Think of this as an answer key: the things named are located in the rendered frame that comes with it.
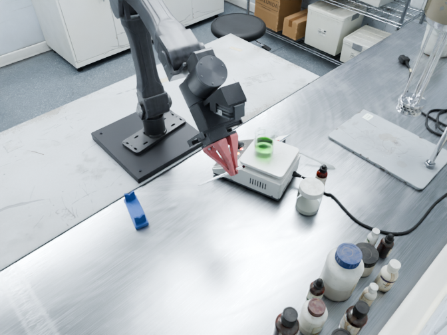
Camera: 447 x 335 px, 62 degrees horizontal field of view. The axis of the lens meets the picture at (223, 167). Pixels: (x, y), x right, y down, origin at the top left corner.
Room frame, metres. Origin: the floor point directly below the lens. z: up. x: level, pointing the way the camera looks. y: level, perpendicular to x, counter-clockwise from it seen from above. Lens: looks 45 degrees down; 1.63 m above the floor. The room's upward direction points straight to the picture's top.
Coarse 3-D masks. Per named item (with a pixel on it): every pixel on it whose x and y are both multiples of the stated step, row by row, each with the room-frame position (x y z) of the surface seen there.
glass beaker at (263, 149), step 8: (256, 128) 0.70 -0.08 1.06; (264, 128) 0.71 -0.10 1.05; (272, 128) 0.71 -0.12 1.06; (256, 136) 0.67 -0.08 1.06; (272, 136) 0.70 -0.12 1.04; (256, 144) 0.67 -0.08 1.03; (264, 144) 0.66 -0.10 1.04; (272, 144) 0.67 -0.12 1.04; (256, 152) 0.67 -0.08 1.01; (264, 152) 0.66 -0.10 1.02; (272, 152) 0.67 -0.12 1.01
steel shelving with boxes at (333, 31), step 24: (264, 0) 3.34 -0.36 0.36; (288, 0) 3.26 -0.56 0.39; (336, 0) 2.80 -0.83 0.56; (360, 0) 2.78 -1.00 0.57; (384, 0) 2.69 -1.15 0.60; (408, 0) 2.40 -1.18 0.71; (288, 24) 3.11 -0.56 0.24; (312, 24) 2.94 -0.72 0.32; (336, 24) 2.78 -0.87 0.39; (360, 24) 2.93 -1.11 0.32; (336, 48) 2.75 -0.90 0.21; (360, 48) 2.57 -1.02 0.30
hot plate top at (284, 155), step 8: (280, 144) 0.72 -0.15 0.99; (248, 152) 0.69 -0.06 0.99; (280, 152) 0.69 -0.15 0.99; (288, 152) 0.69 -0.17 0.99; (296, 152) 0.69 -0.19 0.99; (240, 160) 0.66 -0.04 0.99; (248, 160) 0.66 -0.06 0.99; (256, 160) 0.66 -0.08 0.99; (264, 160) 0.66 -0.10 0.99; (272, 160) 0.66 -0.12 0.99; (280, 160) 0.66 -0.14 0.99; (288, 160) 0.66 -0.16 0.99; (256, 168) 0.64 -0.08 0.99; (264, 168) 0.64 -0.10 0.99; (272, 168) 0.64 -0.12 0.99; (280, 168) 0.64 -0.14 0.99; (288, 168) 0.64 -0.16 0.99; (280, 176) 0.61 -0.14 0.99
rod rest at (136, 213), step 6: (132, 192) 0.60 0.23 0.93; (126, 198) 0.60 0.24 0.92; (132, 198) 0.60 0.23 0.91; (126, 204) 0.59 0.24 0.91; (132, 204) 0.59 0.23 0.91; (138, 204) 0.59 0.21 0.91; (132, 210) 0.57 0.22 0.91; (138, 210) 0.57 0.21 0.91; (132, 216) 0.55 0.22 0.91; (138, 216) 0.55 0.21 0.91; (144, 216) 0.53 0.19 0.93; (138, 222) 0.53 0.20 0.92; (144, 222) 0.53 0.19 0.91; (138, 228) 0.52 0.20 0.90
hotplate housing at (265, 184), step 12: (300, 156) 0.71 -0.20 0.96; (216, 168) 0.69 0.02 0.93; (252, 168) 0.65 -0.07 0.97; (240, 180) 0.65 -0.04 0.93; (252, 180) 0.64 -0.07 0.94; (264, 180) 0.62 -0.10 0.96; (276, 180) 0.61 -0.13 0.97; (288, 180) 0.64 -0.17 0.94; (264, 192) 0.62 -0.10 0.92; (276, 192) 0.60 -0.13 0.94
